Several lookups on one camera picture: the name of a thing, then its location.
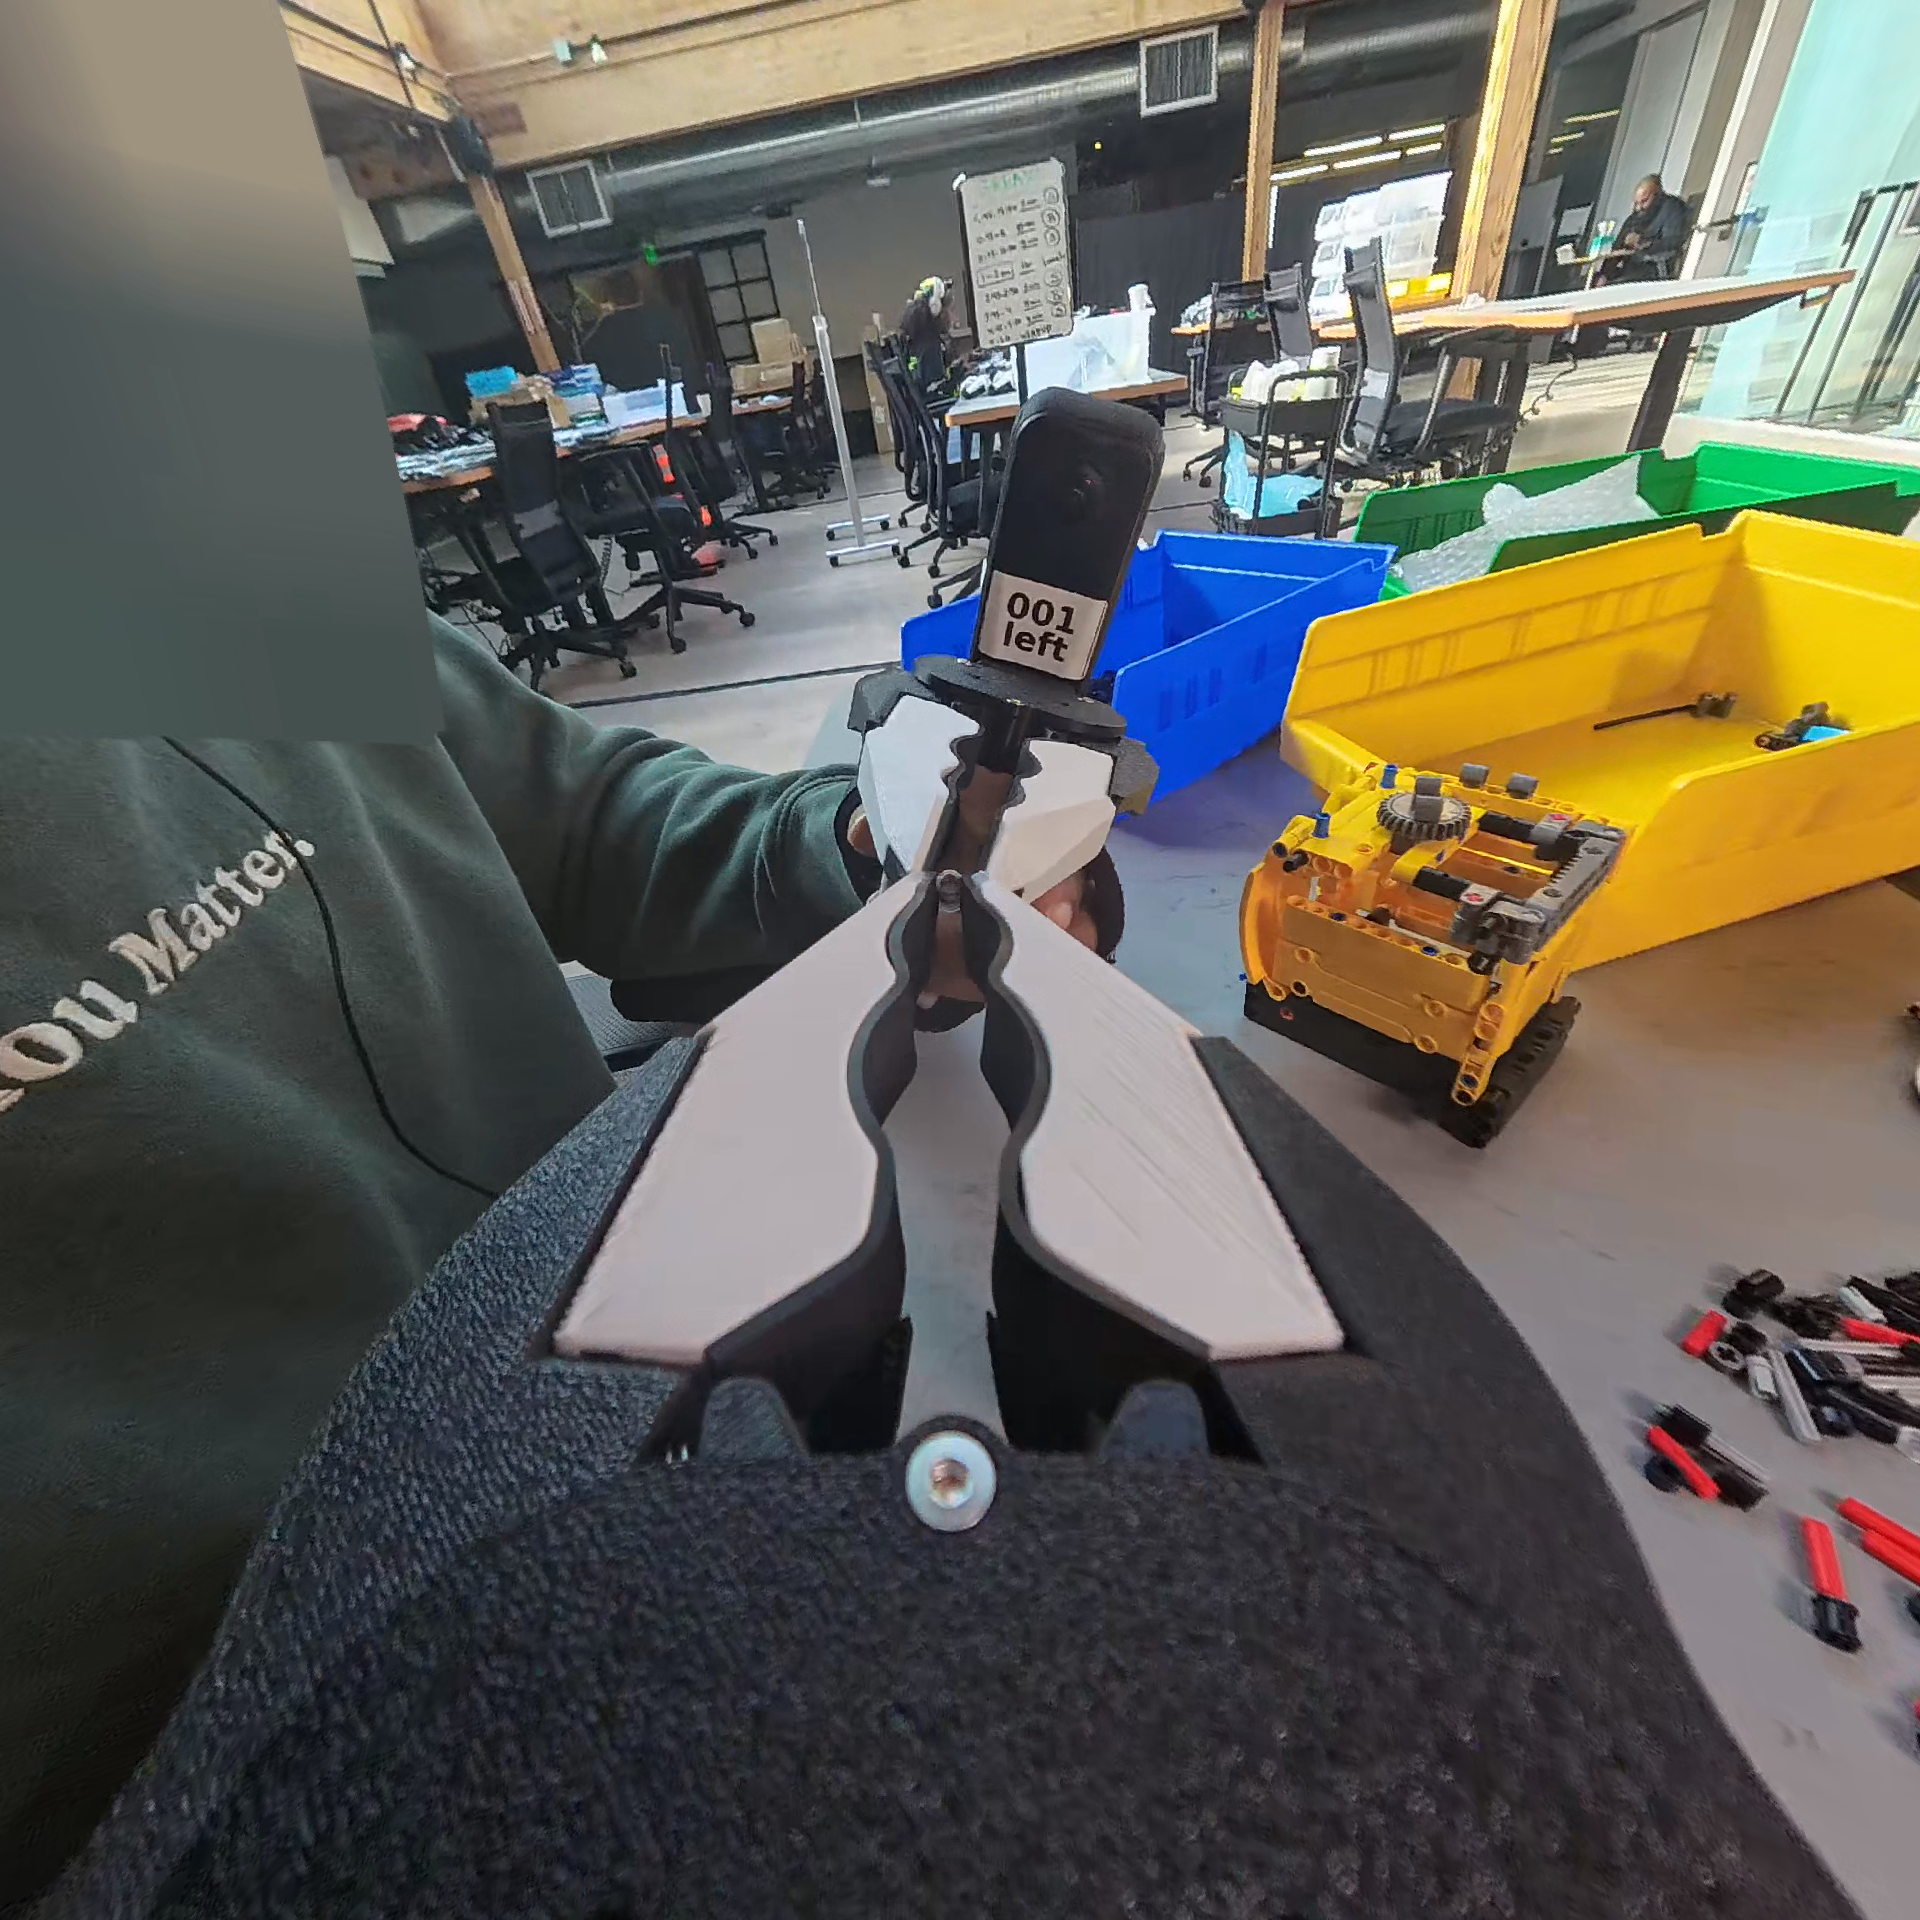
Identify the person's left hand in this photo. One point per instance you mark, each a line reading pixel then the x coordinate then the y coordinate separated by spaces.
pixel 1062 909

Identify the black utility cart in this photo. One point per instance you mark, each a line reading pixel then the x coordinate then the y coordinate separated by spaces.
pixel 1277 452

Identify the clear plastic bag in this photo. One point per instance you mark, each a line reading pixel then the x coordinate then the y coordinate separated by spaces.
pixel 1547 510

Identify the small black lego part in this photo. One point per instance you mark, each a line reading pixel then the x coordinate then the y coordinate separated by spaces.
pixel 1794 727

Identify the yellow lego vehicle model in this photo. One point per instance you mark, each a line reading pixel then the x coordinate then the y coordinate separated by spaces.
pixel 1349 932

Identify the long wooden desk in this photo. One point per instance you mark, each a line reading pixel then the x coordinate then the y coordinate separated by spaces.
pixel 1577 308

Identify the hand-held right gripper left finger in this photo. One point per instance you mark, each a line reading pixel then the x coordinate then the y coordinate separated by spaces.
pixel 735 1184

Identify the green storage bin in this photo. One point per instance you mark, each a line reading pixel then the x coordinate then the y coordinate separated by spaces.
pixel 1771 495

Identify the white pole stand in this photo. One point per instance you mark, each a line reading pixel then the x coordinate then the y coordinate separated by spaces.
pixel 841 452

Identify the blue storage bin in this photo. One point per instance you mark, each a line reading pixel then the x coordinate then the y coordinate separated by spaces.
pixel 1214 662

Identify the pile of small lego pins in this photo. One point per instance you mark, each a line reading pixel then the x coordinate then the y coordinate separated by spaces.
pixel 1823 1576

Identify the black lego axle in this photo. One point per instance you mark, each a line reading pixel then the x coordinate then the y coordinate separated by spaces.
pixel 1659 715

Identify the person's left forearm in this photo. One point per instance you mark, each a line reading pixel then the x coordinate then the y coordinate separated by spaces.
pixel 645 840

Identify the yellow storage bin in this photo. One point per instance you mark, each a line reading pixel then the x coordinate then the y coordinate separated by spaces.
pixel 1725 840

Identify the black office chair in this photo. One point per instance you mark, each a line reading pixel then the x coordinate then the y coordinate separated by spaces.
pixel 676 524
pixel 547 540
pixel 1396 389
pixel 931 452

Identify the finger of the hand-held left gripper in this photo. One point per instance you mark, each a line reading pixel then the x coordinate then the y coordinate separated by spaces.
pixel 902 780
pixel 1073 811

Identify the white sign board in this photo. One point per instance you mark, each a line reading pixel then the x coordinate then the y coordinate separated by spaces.
pixel 1019 254

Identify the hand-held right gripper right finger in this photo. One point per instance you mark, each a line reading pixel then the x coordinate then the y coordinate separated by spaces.
pixel 1171 1184

